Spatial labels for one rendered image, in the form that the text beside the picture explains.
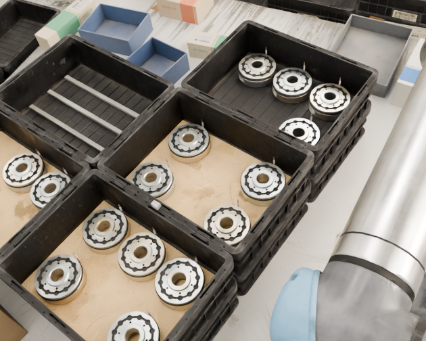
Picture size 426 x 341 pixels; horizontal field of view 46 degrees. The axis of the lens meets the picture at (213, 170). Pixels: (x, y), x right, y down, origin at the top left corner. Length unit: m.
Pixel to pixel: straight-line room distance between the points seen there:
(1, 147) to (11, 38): 1.20
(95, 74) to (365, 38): 0.86
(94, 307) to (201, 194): 0.34
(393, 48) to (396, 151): 1.25
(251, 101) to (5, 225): 0.69
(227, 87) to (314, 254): 0.50
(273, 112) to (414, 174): 0.89
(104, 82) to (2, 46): 1.13
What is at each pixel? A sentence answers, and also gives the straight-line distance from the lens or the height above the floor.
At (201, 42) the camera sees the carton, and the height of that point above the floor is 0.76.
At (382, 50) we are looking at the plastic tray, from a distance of 1.70.
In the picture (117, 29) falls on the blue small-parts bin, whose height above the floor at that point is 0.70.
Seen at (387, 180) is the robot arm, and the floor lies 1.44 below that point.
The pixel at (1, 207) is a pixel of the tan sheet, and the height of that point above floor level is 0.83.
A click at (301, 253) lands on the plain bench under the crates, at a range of 1.24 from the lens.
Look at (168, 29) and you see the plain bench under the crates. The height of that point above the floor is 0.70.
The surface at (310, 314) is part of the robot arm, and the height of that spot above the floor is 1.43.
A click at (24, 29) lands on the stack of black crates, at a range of 2.60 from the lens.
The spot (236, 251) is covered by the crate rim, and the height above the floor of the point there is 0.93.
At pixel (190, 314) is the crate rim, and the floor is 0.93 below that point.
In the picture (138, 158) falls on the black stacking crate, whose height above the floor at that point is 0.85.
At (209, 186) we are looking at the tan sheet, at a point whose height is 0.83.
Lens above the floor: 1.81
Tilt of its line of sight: 54 degrees down
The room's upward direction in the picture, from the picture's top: 10 degrees counter-clockwise
